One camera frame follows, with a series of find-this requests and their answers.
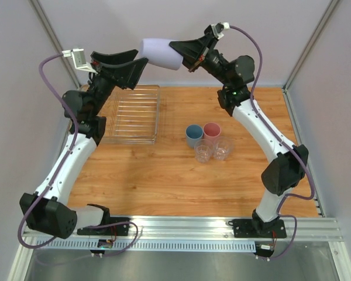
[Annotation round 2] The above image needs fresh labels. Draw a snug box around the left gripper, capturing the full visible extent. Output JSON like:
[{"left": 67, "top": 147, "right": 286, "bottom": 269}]
[{"left": 87, "top": 50, "right": 147, "bottom": 116}]

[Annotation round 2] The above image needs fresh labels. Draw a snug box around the purple plastic cup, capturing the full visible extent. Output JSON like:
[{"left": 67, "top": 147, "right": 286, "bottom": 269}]
[{"left": 138, "top": 38, "right": 183, "bottom": 70}]

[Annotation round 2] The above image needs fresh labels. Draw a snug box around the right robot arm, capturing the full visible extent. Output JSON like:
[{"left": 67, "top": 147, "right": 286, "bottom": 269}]
[{"left": 169, "top": 23, "right": 308, "bottom": 237}]

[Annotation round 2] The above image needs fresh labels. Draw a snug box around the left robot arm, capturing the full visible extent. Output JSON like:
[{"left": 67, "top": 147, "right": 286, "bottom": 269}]
[{"left": 18, "top": 49, "right": 148, "bottom": 239}]

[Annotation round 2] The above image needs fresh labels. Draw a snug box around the blue plastic cup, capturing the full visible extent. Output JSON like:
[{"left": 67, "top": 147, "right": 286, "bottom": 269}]
[{"left": 185, "top": 124, "right": 204, "bottom": 149}]

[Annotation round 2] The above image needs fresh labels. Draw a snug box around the pink plastic cup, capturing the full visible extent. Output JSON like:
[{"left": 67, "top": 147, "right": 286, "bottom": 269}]
[{"left": 203, "top": 122, "right": 221, "bottom": 143}]

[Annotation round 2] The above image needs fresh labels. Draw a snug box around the left clear glass tumbler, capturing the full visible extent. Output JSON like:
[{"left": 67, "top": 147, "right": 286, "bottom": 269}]
[{"left": 194, "top": 139, "right": 214, "bottom": 163}]

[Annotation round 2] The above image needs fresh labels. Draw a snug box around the clear glass tumbler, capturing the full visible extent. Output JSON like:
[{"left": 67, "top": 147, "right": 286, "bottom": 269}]
[
  {"left": 213, "top": 136, "right": 234, "bottom": 160},
  {"left": 194, "top": 139, "right": 214, "bottom": 163}
]

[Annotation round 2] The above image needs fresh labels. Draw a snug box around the right clear glass tumbler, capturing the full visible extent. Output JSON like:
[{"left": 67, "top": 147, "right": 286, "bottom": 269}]
[{"left": 213, "top": 136, "right": 234, "bottom": 160}]

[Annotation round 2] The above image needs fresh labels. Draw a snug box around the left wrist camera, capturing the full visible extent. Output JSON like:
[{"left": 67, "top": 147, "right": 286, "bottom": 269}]
[{"left": 61, "top": 49, "right": 97, "bottom": 74}]

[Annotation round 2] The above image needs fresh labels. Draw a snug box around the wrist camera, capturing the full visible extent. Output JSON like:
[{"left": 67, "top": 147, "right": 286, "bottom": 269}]
[
  {"left": 61, "top": 49, "right": 97, "bottom": 74},
  {"left": 211, "top": 22, "right": 230, "bottom": 40}
]

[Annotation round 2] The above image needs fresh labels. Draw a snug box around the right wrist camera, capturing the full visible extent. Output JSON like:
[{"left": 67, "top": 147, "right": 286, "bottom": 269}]
[{"left": 211, "top": 22, "right": 230, "bottom": 40}]

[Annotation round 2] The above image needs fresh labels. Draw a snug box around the left aluminium corner post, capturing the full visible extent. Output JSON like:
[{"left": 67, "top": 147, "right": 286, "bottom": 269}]
[{"left": 28, "top": 0, "right": 81, "bottom": 88}]

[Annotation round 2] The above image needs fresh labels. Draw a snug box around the aluminium corner post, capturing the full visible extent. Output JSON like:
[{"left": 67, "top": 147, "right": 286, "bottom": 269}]
[
  {"left": 282, "top": 0, "right": 341, "bottom": 92},
  {"left": 28, "top": 0, "right": 81, "bottom": 88}
]

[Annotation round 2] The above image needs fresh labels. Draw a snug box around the clear wire dish rack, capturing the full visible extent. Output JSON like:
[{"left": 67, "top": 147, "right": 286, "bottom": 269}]
[{"left": 97, "top": 85, "right": 160, "bottom": 144}]

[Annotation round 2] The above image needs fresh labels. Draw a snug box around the right aluminium corner post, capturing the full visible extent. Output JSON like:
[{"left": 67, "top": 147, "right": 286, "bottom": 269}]
[{"left": 282, "top": 0, "right": 341, "bottom": 92}]

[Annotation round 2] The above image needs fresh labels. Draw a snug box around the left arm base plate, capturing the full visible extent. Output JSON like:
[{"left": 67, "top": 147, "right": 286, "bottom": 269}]
[{"left": 77, "top": 217, "right": 130, "bottom": 237}]

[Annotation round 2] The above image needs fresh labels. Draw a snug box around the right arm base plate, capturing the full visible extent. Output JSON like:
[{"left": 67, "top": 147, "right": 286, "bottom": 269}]
[{"left": 228, "top": 218, "right": 287, "bottom": 238}]

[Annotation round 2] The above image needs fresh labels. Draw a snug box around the slotted cable duct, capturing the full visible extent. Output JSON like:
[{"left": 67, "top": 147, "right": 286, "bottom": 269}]
[{"left": 43, "top": 238, "right": 256, "bottom": 253}]

